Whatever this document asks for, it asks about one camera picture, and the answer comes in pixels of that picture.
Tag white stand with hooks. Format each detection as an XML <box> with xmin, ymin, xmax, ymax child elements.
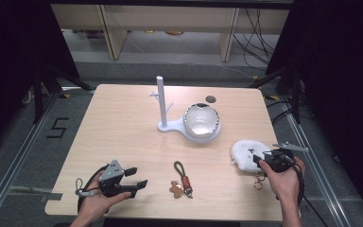
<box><xmin>148</xmin><ymin>75</ymin><xmax>222</xmax><ymax>144</ymax></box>

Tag person's left hand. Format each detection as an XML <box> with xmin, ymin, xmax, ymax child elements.
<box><xmin>78</xmin><ymin>181</ymin><xmax>132</xmax><ymax>221</ymax></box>

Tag person's right hand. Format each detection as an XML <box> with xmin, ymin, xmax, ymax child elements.
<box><xmin>259</xmin><ymin>156</ymin><xmax>306</xmax><ymax>206</ymax></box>

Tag light wooden desk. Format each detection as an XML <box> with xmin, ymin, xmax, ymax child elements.
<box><xmin>50</xmin><ymin>3</ymin><xmax>291</xmax><ymax>62</ymax></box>

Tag black metal stand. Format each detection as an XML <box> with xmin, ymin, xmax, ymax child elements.
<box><xmin>250</xmin><ymin>62</ymin><xmax>304</xmax><ymax>125</ymax></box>
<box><xmin>32</xmin><ymin>62</ymin><xmax>93</xmax><ymax>125</ymax></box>

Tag aluminium floor rail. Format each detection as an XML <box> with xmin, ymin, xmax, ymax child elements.
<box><xmin>283</xmin><ymin>103</ymin><xmax>352</xmax><ymax>227</ymax></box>
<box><xmin>0</xmin><ymin>93</ymin><xmax>60</xmax><ymax>227</ymax></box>

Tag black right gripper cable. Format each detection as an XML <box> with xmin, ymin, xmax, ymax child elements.
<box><xmin>283</xmin><ymin>154</ymin><xmax>329</xmax><ymax>227</ymax></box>

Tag white plush pouch with keyring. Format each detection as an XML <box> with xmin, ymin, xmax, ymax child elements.
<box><xmin>230</xmin><ymin>139</ymin><xmax>273</xmax><ymax>191</ymax></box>

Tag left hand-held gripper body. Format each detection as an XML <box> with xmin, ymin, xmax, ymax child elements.
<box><xmin>98</xmin><ymin>159</ymin><xmax>138</xmax><ymax>199</ymax></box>

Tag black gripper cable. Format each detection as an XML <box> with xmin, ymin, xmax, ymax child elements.
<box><xmin>283</xmin><ymin>154</ymin><xmax>329</xmax><ymax>227</ymax></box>
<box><xmin>75</xmin><ymin>164</ymin><xmax>110</xmax><ymax>213</ymax></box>

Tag bundle of black cables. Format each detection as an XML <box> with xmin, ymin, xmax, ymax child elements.
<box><xmin>233</xmin><ymin>8</ymin><xmax>282</xmax><ymax>72</ymax></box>

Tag dark curtain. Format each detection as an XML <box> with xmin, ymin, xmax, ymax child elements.
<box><xmin>0</xmin><ymin>0</ymin><xmax>80</xmax><ymax>157</ymax></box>
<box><xmin>265</xmin><ymin>0</ymin><xmax>363</xmax><ymax>223</ymax></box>

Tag grey tape strip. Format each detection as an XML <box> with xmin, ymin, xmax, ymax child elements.
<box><xmin>39</xmin><ymin>192</ymin><xmax>63</xmax><ymax>203</ymax></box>

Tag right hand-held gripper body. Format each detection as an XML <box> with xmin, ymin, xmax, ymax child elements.
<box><xmin>263</xmin><ymin>141</ymin><xmax>310</xmax><ymax>173</ymax></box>

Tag black floor cables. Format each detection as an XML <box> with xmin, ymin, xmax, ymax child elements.
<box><xmin>265</xmin><ymin>99</ymin><xmax>298</xmax><ymax>125</ymax></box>

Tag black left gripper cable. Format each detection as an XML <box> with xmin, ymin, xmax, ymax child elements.
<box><xmin>75</xmin><ymin>164</ymin><xmax>110</xmax><ymax>213</ymax></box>

